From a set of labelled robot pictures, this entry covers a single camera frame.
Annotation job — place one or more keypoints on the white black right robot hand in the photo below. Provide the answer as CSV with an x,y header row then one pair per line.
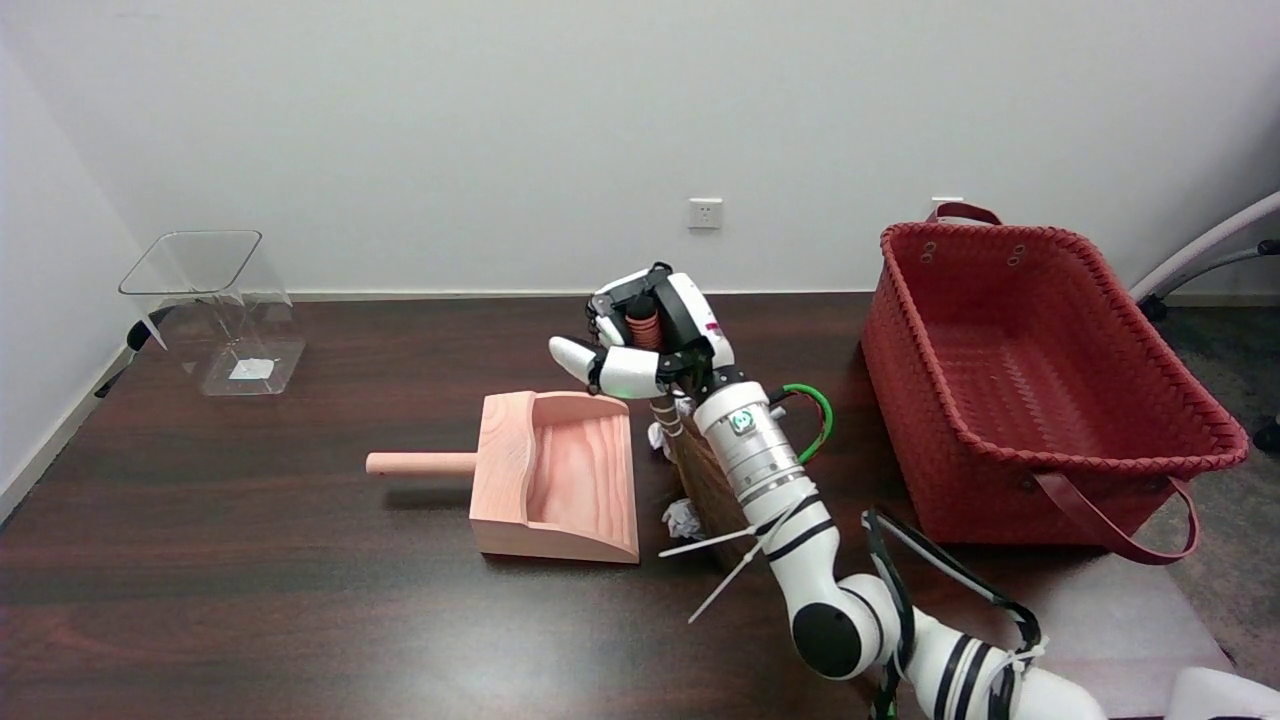
x,y
690,335

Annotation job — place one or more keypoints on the straw hand broom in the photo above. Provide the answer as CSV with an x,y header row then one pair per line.
x,y
712,490

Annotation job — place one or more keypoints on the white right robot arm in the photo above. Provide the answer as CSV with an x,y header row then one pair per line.
x,y
800,540

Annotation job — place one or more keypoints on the wooden dustpan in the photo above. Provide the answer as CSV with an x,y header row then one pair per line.
x,y
555,480

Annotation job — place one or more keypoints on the red woven basket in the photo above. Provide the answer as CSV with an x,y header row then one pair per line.
x,y
1030,400

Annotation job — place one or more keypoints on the clear acrylic container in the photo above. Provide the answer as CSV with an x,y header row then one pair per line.
x,y
235,320

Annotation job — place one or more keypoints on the white curved tube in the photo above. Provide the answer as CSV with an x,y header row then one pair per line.
x,y
1200,245

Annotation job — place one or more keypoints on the black leg with white tip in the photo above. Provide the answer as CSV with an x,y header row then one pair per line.
x,y
140,335

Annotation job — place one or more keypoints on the black caster wheel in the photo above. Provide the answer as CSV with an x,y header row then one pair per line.
x,y
1269,436

